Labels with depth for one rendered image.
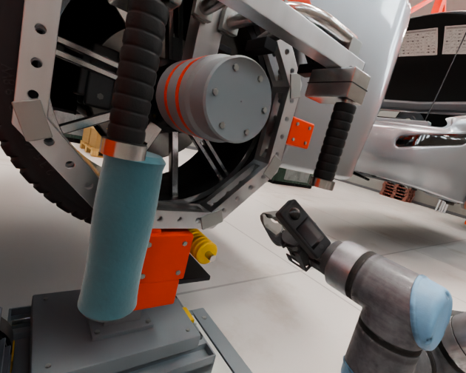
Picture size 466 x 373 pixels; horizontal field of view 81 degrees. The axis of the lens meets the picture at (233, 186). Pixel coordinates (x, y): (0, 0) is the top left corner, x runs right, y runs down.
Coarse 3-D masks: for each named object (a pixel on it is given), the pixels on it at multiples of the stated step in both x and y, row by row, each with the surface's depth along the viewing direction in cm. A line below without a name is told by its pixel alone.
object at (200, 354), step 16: (16, 320) 73; (192, 320) 91; (16, 336) 71; (16, 352) 68; (192, 352) 82; (208, 352) 83; (16, 368) 64; (144, 368) 73; (160, 368) 74; (176, 368) 73; (192, 368) 76; (208, 368) 80
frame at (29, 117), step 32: (32, 0) 36; (32, 32) 36; (256, 32) 62; (288, 64) 63; (288, 96) 65; (32, 128) 39; (288, 128) 68; (64, 160) 43; (256, 160) 72; (224, 192) 68; (160, 224) 55; (192, 224) 60
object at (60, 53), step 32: (64, 0) 44; (96, 0) 64; (192, 0) 64; (160, 64) 57; (64, 128) 50; (160, 128) 60; (192, 160) 88; (224, 160) 78; (160, 192) 69; (192, 192) 70
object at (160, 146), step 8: (120, 32) 61; (112, 40) 61; (120, 40) 62; (112, 48) 61; (120, 48) 62; (160, 56) 67; (112, 96) 64; (96, 112) 63; (104, 128) 65; (160, 136) 73; (168, 136) 74; (184, 136) 77; (152, 144) 72; (160, 144) 74; (168, 144) 75; (184, 144) 78; (160, 152) 74; (168, 152) 76
